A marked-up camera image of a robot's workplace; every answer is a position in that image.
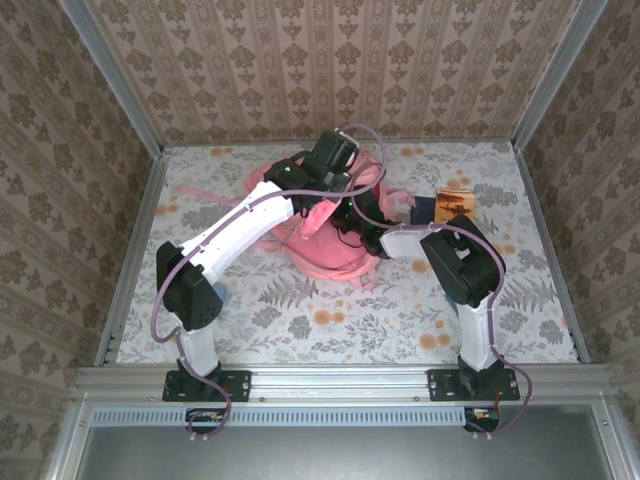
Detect pink backpack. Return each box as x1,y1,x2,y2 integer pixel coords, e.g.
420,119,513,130
175,149,416,291

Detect small dark blue book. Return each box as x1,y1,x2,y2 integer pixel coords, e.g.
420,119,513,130
410,195,439,226

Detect orange paperback book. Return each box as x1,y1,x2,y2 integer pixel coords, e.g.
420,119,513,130
434,188,476,224

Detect floral tablecloth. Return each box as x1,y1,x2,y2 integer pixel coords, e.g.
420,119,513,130
115,141,584,366

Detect black wiring port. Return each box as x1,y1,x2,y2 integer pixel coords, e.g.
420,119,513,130
184,407,229,435
462,407,501,434

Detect grey metal panel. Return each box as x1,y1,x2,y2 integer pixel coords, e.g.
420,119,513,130
47,399,640,480

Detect aluminium back frame rail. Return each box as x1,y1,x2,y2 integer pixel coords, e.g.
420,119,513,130
162,137,517,147

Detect aluminium front frame rail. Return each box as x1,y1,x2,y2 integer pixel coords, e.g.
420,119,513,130
74,363,617,401

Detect aluminium side frame rail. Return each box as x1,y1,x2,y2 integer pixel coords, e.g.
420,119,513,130
93,147,171,366
512,147,594,365

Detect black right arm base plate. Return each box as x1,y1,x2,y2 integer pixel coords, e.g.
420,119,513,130
427,368,520,402

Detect slotted cable duct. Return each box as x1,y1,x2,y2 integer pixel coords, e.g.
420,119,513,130
92,405,501,427

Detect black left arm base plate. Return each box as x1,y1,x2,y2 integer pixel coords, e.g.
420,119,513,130
162,369,251,403

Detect aluminium frame post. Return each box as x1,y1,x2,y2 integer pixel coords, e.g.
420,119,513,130
512,0,609,151
58,0,166,154

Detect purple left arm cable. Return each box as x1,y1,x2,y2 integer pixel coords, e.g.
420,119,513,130
151,123,390,444

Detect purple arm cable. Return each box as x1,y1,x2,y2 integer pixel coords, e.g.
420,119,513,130
349,194,534,441
151,123,390,444

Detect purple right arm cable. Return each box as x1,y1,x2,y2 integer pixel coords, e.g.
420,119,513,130
349,194,534,441

